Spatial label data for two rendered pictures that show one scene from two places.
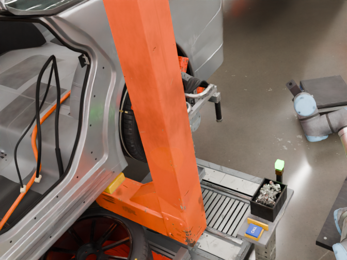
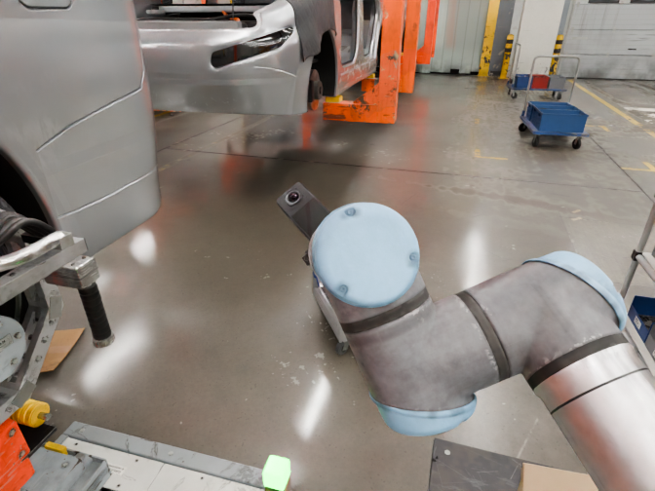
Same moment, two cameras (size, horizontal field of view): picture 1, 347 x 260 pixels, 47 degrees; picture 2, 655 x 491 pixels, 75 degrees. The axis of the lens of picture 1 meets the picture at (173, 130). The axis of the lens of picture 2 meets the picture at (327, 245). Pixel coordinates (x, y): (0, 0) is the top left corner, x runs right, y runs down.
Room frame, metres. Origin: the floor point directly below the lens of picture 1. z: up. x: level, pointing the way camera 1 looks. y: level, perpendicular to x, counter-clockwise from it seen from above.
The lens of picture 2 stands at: (1.11, -0.43, 1.37)
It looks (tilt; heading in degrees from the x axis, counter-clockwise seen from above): 28 degrees down; 335
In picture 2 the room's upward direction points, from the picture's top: straight up
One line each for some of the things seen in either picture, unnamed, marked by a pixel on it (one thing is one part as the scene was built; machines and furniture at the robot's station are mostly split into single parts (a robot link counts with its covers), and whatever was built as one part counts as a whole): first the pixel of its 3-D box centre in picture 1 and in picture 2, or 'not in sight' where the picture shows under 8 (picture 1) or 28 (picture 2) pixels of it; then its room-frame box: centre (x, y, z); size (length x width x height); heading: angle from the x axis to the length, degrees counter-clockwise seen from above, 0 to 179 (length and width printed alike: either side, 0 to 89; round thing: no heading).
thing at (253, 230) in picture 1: (253, 231); not in sight; (1.32, -0.32, 0.47); 0.07 x 0.07 x 0.02; 50
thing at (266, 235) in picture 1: (266, 212); not in sight; (1.45, -0.43, 0.44); 0.43 x 0.17 x 0.03; 140
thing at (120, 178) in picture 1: (108, 180); not in sight; (1.69, 0.43, 0.71); 0.14 x 0.14 x 0.05; 50
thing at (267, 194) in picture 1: (268, 198); not in sight; (1.48, -0.45, 0.51); 0.20 x 0.14 x 0.13; 139
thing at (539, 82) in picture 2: not in sight; (538, 71); (7.43, -7.89, 0.48); 1.00 x 0.61 x 0.96; 53
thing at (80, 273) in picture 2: (212, 96); (70, 269); (2.00, -0.27, 0.93); 0.09 x 0.05 x 0.05; 50
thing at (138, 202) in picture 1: (132, 190); not in sight; (1.58, 0.29, 0.69); 0.52 x 0.17 x 0.35; 50
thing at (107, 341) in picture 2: (218, 110); (96, 312); (1.98, -0.29, 0.83); 0.04 x 0.04 x 0.16
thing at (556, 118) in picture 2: not in sight; (557, 100); (4.89, -5.33, 0.48); 1.00 x 0.61 x 0.96; 142
